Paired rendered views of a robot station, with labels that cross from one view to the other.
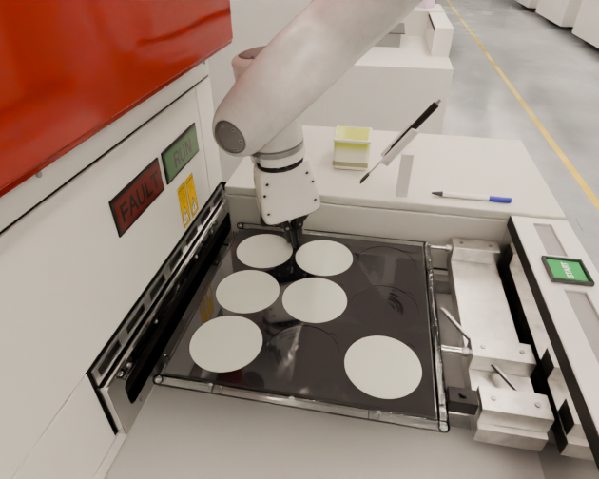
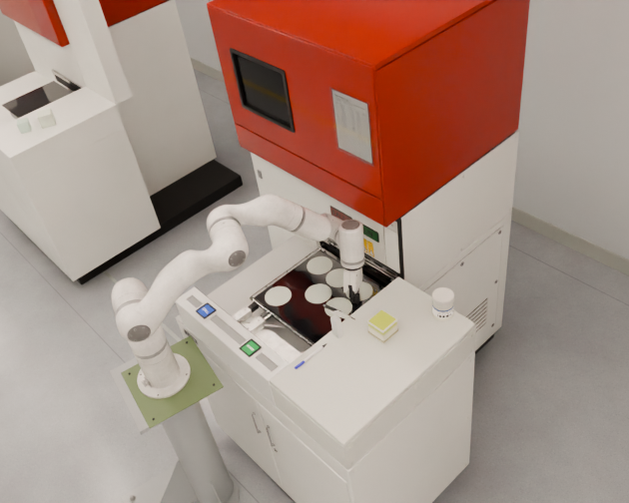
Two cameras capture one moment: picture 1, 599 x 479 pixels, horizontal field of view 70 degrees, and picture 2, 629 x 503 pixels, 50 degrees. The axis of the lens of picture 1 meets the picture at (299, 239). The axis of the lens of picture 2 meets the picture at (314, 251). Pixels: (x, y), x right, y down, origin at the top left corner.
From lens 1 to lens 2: 2.55 m
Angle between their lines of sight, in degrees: 91
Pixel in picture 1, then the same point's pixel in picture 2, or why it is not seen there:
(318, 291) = (320, 295)
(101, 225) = (326, 206)
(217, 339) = (322, 263)
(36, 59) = (298, 166)
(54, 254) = (314, 196)
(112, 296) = not seen: hidden behind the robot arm
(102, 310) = not seen: hidden behind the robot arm
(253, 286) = (339, 279)
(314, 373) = (290, 279)
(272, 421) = not seen: hidden behind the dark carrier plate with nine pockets
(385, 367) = (277, 295)
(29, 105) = (296, 169)
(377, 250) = (326, 326)
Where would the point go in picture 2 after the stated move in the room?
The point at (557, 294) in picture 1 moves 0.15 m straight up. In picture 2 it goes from (247, 335) to (238, 306)
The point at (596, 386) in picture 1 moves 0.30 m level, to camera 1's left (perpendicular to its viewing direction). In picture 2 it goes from (222, 314) to (274, 263)
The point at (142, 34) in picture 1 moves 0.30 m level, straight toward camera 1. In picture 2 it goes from (325, 183) to (248, 175)
